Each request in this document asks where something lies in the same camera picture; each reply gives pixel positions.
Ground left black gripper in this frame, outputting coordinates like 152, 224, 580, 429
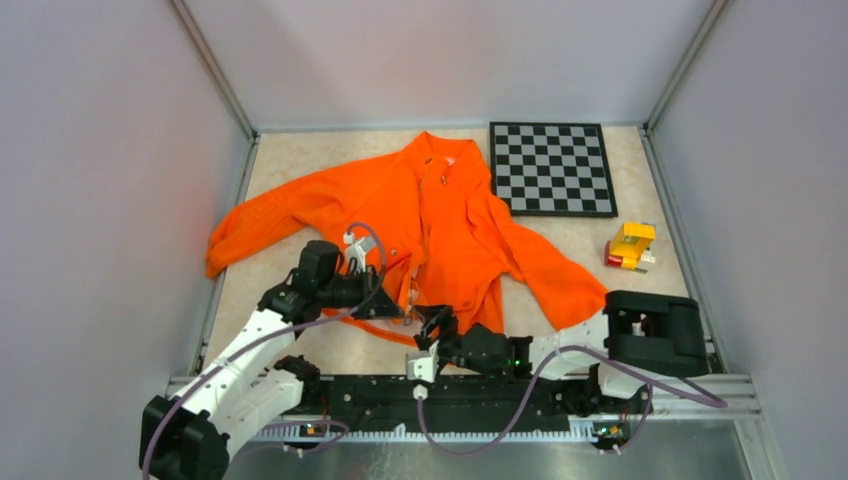
319, 264, 404, 321

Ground orange zip jacket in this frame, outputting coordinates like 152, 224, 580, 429
206, 132, 606, 333

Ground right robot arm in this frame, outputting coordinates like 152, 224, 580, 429
406, 290, 710, 412

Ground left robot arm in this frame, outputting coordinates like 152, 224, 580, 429
139, 230, 403, 479

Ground black white checkerboard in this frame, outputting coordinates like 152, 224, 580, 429
488, 121, 618, 218

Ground yellow red toy blocks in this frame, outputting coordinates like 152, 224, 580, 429
603, 222, 657, 273

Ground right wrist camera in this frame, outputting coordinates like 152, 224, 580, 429
405, 351, 438, 400

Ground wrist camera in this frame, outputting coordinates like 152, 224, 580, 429
343, 231, 376, 274
405, 351, 438, 400

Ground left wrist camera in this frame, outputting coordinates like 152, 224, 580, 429
343, 231, 376, 274

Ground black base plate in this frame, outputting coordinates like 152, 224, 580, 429
287, 375, 647, 434

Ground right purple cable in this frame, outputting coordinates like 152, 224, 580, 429
415, 344, 729, 458

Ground aluminium front rail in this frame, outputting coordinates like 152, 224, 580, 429
158, 374, 763, 446

